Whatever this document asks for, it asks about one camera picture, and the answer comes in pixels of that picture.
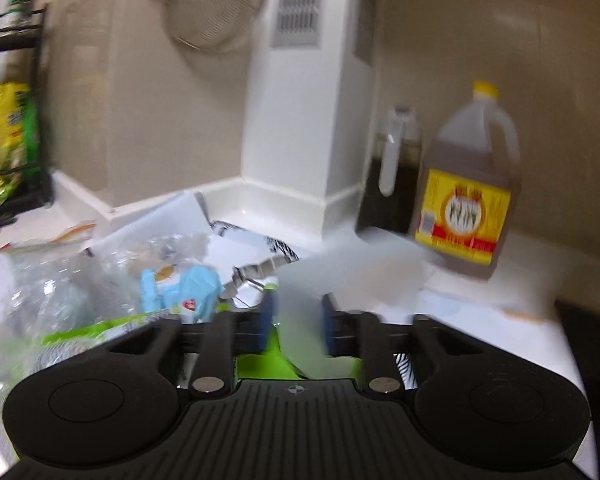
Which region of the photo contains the yellow green snack bag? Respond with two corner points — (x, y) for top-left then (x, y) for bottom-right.
(0, 81), (41, 206)

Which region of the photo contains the green white plastic package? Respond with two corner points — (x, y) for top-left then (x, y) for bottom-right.
(32, 310), (301, 380)

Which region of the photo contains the wall vent grille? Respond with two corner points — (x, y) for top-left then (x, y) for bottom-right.
(272, 0), (322, 48)

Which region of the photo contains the blue white wrapper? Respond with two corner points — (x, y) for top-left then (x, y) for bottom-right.
(140, 264), (224, 324)

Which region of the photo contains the cooking wine jug yellow label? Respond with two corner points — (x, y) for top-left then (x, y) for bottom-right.
(410, 80), (520, 280)

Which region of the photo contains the translucent plastic container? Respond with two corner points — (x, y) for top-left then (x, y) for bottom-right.
(276, 228), (436, 379)

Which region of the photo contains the clear plastic bag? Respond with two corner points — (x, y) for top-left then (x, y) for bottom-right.
(0, 234), (219, 407)

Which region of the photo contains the black wire spice rack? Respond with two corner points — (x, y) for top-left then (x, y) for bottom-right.
(0, 6), (54, 219)

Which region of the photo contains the dark soy sauce bottle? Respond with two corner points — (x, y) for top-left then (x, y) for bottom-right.
(355, 106), (422, 235)

